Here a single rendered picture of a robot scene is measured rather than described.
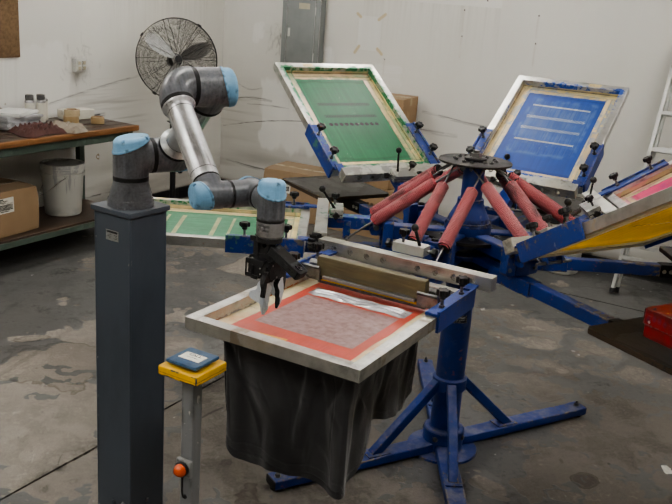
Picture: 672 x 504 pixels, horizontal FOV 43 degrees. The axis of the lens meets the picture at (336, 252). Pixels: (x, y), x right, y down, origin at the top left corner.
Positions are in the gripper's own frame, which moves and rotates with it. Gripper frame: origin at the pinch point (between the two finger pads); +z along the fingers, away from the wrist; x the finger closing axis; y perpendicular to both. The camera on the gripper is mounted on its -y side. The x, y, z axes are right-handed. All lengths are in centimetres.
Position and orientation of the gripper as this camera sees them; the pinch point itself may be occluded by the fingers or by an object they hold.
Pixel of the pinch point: (272, 307)
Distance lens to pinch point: 236.6
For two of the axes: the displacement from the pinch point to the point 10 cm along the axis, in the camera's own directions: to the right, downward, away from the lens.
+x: -5.1, 2.2, -8.3
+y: -8.6, -2.1, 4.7
